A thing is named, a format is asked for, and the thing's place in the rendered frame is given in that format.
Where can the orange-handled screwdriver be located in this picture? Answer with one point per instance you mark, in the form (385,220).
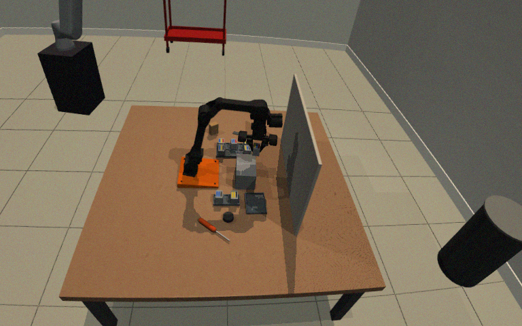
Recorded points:
(211,227)

